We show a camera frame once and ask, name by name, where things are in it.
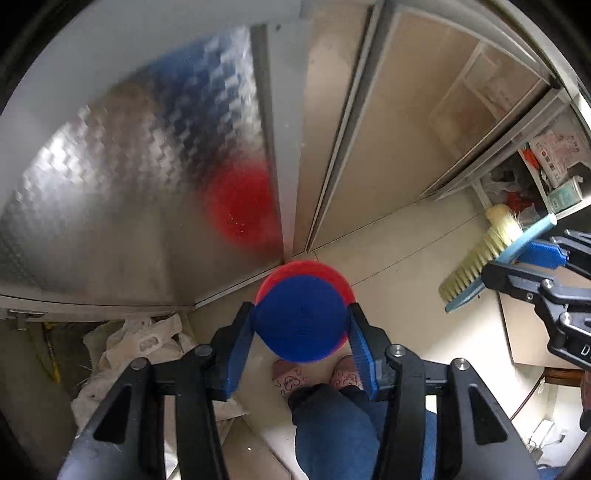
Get blue round lid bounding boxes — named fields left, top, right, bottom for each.
left=250, top=274, right=353, bottom=363

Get red plastic trash bucket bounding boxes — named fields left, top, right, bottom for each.
left=253, top=260, right=357, bottom=348

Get right pink slipper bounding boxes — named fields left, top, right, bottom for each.
left=329, top=355, right=363, bottom=390

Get metal storage shelf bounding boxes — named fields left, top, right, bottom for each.
left=419, top=88, right=590, bottom=209

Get person's blue jeans legs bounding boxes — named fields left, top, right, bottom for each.
left=286, top=384, right=439, bottom=480

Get white woven sack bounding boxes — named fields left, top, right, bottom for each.
left=59, top=323, right=232, bottom=479

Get stainless steel cabinet door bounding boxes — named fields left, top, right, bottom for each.
left=1, top=26, right=283, bottom=306

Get blue handled broom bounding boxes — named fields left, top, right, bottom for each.
left=439, top=204, right=557, bottom=313

